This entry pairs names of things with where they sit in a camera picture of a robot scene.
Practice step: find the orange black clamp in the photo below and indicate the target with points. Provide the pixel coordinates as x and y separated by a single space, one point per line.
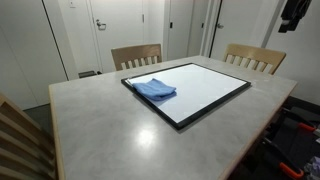
286 165
302 122

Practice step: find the wooden chair front left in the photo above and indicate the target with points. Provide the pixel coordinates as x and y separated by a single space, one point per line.
27 151

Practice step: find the silver door lever handle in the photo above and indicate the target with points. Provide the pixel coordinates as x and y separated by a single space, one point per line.
101 26

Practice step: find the orange black clamp near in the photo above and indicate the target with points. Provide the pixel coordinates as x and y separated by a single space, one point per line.
286 165

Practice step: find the orange black clamp far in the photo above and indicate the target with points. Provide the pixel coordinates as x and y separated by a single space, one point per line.
302 122

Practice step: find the black framed white board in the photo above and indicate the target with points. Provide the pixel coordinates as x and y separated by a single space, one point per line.
198 90

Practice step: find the blue cloth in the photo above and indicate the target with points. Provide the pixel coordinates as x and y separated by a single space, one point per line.
155 90

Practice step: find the wooden chair by robot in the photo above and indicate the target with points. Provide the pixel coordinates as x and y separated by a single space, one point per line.
260 58

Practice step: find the wooden chair near door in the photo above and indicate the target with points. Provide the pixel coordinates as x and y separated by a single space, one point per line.
136 56

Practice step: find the white wall light switch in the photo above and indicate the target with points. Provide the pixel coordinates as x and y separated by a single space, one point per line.
71 3

